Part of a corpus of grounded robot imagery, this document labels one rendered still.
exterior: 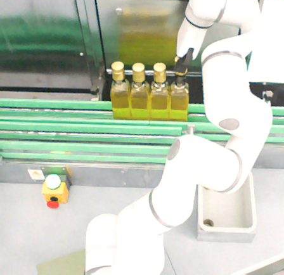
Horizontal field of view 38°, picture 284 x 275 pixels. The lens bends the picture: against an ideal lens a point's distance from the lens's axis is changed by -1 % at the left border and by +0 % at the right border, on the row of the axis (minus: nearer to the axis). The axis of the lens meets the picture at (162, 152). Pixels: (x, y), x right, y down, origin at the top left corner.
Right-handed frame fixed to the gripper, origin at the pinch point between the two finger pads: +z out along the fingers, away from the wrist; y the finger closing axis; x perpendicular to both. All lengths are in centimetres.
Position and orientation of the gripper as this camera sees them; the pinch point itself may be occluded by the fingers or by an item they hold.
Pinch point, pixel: (180, 61)
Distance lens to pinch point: 115.6
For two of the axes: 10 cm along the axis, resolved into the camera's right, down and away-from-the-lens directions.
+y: -0.7, 8.2, -5.6
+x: 9.6, 2.0, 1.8
